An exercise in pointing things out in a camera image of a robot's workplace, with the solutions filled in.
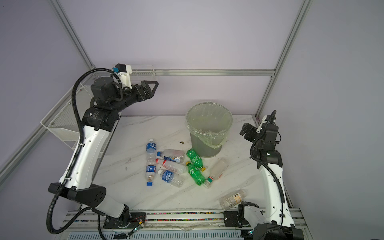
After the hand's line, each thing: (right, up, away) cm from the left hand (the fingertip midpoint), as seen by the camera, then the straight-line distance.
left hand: (151, 88), depth 63 cm
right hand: (+46, -17, +12) cm, 50 cm away
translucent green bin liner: (+28, -13, +31) cm, 44 cm away
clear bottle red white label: (+9, -40, +24) cm, 47 cm away
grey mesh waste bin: (+23, -30, +33) cm, 51 cm away
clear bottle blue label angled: (+6, -47, +25) cm, 54 cm away
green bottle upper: (+19, -36, +28) cm, 49 cm away
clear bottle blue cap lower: (-9, -45, +25) cm, 52 cm away
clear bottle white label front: (+38, -54, +12) cm, 67 cm away
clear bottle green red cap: (+33, -41, +28) cm, 60 cm away
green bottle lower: (+19, -43, +21) cm, 52 cm away
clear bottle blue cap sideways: (+7, -35, +33) cm, 49 cm away
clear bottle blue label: (-11, -31, +35) cm, 48 cm away
